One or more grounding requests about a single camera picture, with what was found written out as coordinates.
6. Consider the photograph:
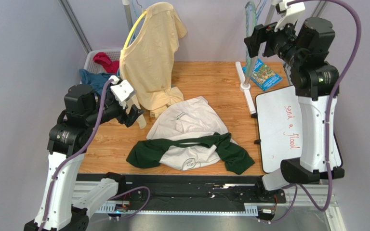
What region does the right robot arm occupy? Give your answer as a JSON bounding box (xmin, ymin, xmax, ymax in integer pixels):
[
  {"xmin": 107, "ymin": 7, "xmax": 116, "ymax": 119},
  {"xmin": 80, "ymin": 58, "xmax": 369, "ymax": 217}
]
[{"xmin": 244, "ymin": 17, "xmax": 345, "ymax": 191}]

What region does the green plastic hanger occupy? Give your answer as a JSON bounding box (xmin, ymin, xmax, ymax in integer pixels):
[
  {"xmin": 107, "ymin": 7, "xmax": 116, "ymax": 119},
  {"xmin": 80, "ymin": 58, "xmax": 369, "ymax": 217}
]
[{"xmin": 245, "ymin": 0, "xmax": 257, "ymax": 76}]

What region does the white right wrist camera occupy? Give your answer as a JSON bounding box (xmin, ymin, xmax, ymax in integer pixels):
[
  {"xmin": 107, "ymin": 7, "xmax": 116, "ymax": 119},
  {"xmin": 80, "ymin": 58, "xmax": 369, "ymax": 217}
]
[{"xmin": 271, "ymin": 0, "xmax": 305, "ymax": 32}]

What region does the white clothes rack base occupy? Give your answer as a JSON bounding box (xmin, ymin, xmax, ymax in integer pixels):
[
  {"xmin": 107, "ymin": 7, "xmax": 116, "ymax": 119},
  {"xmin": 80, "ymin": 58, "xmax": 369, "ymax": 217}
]
[{"xmin": 235, "ymin": 62, "xmax": 257, "ymax": 117}]

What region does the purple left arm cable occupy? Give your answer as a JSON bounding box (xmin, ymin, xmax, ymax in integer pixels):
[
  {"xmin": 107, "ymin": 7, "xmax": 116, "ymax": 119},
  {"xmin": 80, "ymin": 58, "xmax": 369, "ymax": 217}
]
[{"xmin": 37, "ymin": 78, "xmax": 151, "ymax": 231}]

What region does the white plastic laundry basket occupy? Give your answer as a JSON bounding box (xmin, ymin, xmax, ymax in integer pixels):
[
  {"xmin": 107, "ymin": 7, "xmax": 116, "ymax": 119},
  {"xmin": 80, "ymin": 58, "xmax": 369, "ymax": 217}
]
[{"xmin": 82, "ymin": 49, "xmax": 120, "ymax": 75}]

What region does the aluminium frame post right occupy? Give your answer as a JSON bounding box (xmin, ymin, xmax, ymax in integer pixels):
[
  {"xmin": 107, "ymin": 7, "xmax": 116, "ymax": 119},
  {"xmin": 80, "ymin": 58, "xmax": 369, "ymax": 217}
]
[{"xmin": 311, "ymin": 0, "xmax": 329, "ymax": 17}]

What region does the blue wire hanger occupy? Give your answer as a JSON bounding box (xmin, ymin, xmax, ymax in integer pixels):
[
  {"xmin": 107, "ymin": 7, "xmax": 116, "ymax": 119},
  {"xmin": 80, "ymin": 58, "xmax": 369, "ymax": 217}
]
[{"xmin": 255, "ymin": 0, "xmax": 267, "ymax": 20}]

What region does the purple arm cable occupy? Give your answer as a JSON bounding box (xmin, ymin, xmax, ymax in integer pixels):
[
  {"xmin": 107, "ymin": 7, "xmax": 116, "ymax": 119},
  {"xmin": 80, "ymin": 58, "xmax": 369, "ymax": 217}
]
[
  {"xmin": 255, "ymin": 0, "xmax": 362, "ymax": 224},
  {"xmin": 37, "ymin": 78, "xmax": 151, "ymax": 231}
]

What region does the silver clothes rack pole right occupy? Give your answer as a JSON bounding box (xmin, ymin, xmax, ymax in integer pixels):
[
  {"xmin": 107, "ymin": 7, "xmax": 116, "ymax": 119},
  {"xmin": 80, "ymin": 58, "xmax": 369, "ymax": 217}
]
[{"xmin": 242, "ymin": 0, "xmax": 280, "ymax": 87}]

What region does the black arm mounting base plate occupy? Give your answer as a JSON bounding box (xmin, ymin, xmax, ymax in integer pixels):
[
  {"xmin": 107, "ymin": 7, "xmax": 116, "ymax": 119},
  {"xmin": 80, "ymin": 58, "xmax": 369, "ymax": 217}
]
[{"xmin": 118, "ymin": 175, "xmax": 287, "ymax": 212}]

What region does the blue garment in basket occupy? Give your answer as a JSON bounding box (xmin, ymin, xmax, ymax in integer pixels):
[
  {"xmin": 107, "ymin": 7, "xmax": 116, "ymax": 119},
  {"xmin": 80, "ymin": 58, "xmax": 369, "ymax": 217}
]
[{"xmin": 79, "ymin": 69, "xmax": 114, "ymax": 95}]

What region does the white dry-erase board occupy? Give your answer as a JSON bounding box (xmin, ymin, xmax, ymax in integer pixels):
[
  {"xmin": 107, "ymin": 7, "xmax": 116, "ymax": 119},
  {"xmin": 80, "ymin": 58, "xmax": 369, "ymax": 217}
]
[{"xmin": 255, "ymin": 85, "xmax": 344, "ymax": 174}]

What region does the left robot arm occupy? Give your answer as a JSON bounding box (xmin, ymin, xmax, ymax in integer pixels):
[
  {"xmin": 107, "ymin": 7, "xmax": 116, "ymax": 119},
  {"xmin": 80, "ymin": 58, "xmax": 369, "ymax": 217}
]
[{"xmin": 24, "ymin": 79, "xmax": 143, "ymax": 231}]

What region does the aluminium frame post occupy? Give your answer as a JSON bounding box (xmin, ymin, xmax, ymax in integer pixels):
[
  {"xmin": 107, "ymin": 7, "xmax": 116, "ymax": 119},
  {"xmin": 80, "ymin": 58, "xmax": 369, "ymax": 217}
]
[
  {"xmin": 58, "ymin": 0, "xmax": 92, "ymax": 54},
  {"xmin": 311, "ymin": 0, "xmax": 329, "ymax": 17}
]

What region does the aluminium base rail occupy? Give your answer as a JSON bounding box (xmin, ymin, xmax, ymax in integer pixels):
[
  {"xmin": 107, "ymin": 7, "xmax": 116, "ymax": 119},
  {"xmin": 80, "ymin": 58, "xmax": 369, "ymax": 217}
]
[{"xmin": 37, "ymin": 180, "xmax": 346, "ymax": 231}]

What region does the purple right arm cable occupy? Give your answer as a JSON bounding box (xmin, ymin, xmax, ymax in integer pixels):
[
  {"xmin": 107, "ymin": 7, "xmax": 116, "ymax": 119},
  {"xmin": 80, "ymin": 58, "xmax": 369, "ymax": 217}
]
[{"xmin": 255, "ymin": 0, "xmax": 362, "ymax": 224}]

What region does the red garment in basket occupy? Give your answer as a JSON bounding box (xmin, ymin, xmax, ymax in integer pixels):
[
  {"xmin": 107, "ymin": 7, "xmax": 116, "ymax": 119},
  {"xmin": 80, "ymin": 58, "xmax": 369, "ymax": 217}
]
[{"xmin": 92, "ymin": 52, "xmax": 119, "ymax": 74}]

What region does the aluminium frame post left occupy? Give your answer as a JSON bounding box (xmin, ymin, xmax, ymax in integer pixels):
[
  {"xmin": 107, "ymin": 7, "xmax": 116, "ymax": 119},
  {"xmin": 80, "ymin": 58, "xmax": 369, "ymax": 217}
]
[{"xmin": 58, "ymin": 0, "xmax": 92, "ymax": 54}]

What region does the cream yellow t-shirt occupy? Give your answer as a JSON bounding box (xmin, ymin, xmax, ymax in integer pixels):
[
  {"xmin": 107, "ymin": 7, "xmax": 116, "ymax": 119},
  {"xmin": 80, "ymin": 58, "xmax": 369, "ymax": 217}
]
[{"xmin": 119, "ymin": 2, "xmax": 187, "ymax": 118}]

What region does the yellow plastic hanger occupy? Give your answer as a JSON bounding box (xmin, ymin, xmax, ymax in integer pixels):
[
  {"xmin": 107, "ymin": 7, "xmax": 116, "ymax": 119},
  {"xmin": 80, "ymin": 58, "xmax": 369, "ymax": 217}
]
[{"xmin": 123, "ymin": 10, "xmax": 147, "ymax": 49}]

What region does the green and white t-shirt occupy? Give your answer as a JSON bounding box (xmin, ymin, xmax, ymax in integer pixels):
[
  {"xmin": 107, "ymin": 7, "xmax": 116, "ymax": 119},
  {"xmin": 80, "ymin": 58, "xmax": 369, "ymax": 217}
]
[{"xmin": 126, "ymin": 96, "xmax": 255, "ymax": 175}]

